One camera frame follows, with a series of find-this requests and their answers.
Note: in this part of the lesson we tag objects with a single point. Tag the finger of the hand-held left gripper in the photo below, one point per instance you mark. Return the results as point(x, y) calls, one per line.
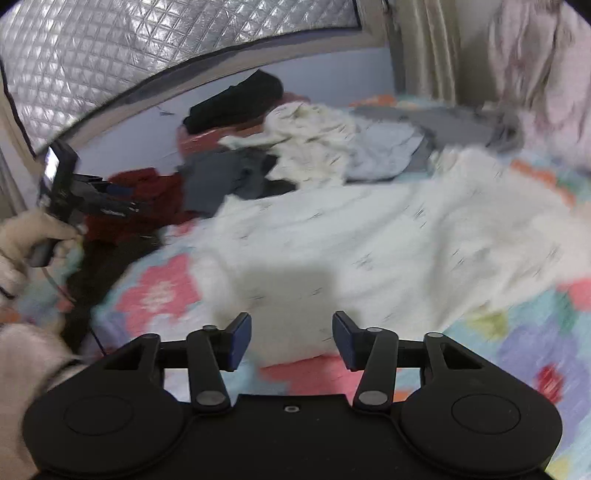
point(115, 206)

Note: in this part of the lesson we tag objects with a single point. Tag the floral quilt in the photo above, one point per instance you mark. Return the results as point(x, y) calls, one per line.
point(157, 295)

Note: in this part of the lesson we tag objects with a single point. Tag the person's fuzzy white clothing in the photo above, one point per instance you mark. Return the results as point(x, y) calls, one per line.
point(23, 392)

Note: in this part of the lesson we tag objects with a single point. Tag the beige curtain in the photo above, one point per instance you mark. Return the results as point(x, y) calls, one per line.
point(9, 189)
point(425, 46)

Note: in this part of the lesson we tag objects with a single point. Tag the red garment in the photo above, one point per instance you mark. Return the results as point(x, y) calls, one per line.
point(138, 203)

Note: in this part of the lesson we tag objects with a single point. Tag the beige window frame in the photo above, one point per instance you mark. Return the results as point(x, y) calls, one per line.
point(11, 129)

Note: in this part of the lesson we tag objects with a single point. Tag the silver quilted window shade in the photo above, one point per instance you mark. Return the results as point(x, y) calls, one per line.
point(138, 60)

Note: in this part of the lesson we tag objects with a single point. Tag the person's left hand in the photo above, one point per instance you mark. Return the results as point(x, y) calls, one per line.
point(18, 240)

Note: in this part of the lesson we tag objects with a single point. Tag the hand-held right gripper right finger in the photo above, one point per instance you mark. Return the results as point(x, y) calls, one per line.
point(344, 341)

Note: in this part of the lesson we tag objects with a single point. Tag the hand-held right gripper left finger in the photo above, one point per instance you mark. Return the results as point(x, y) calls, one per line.
point(240, 341)

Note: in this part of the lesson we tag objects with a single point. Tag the black folded garment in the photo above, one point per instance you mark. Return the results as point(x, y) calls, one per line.
point(235, 101)

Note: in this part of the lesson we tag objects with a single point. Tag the mid grey garment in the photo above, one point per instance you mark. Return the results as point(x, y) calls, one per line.
point(461, 124)

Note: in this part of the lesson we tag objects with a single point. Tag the light grey garment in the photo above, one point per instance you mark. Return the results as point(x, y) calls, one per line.
point(383, 152)

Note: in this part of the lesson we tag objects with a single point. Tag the dark grey garment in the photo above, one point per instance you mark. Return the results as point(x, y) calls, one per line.
point(217, 180)

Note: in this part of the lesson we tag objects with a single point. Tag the pink printed blanket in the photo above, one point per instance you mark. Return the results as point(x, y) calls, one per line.
point(545, 74)

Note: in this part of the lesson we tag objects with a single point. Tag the cream bow-print garment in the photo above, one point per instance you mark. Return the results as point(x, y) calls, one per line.
point(309, 143)
point(392, 240)

